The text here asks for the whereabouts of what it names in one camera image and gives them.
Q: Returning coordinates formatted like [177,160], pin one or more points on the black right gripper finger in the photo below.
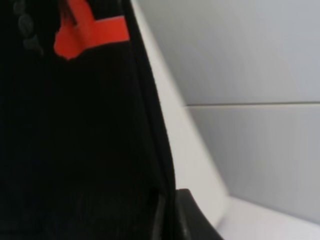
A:
[190,222]

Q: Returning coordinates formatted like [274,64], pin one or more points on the black printed t-shirt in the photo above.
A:
[84,151]

